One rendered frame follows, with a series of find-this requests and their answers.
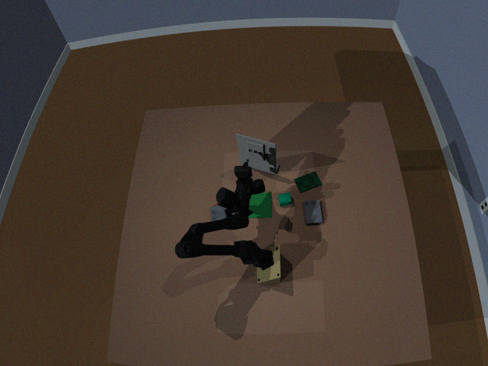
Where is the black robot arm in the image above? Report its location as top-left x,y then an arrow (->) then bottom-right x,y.
175,179 -> 274,270

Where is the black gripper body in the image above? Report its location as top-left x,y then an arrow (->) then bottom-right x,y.
234,166 -> 252,199

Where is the green square mat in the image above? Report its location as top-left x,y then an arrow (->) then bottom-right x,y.
248,193 -> 272,218

